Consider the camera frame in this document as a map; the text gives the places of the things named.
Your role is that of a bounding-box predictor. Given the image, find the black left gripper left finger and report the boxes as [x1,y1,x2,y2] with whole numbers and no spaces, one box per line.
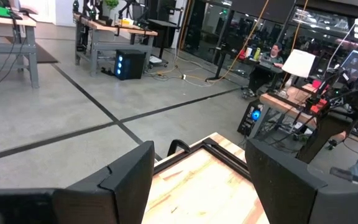
[53,140,156,224]

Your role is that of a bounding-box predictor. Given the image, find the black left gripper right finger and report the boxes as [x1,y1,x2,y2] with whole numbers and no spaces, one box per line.
[246,138,328,224]

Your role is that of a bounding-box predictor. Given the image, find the black equipment stand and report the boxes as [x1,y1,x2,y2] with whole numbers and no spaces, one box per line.
[296,88,358,164]

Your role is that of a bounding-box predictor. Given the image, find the black computer tower blue fan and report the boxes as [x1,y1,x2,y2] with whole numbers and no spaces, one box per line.
[236,98,264,137]

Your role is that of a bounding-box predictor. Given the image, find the black curved clamp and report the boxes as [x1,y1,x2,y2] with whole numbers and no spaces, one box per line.
[166,139,192,157]

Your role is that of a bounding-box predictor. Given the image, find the wooden side table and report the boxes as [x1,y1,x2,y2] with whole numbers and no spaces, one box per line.
[259,83,347,142]

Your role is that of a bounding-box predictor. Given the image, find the red clamp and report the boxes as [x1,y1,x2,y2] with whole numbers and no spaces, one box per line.
[309,98,328,115]

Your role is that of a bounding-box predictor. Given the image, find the white table lamp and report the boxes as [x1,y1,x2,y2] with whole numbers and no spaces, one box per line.
[277,49,316,99]

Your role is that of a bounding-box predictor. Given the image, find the black computer tower blue lights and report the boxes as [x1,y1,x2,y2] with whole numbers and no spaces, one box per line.
[113,49,146,81]

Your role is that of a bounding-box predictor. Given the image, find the person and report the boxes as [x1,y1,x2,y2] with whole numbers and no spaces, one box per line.
[261,42,284,68]

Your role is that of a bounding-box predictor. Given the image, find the black standing desk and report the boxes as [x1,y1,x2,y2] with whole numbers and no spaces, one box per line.
[205,43,284,94]

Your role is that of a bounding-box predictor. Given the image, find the lit tilted monitor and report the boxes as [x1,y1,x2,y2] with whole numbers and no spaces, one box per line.
[340,49,358,80]

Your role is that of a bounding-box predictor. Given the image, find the wooden workbench grey legs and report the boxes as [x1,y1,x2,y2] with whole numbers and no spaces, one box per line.
[0,12,40,90]
[73,12,158,77]

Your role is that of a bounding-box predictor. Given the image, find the black table edge rail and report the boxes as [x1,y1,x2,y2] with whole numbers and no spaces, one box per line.
[153,136,251,182]

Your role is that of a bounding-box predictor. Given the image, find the orange hanging cable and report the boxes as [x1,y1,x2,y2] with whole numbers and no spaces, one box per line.
[216,0,270,82]
[290,0,309,52]

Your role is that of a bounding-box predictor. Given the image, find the white hanging cable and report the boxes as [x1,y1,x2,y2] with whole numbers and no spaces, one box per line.
[324,0,358,71]

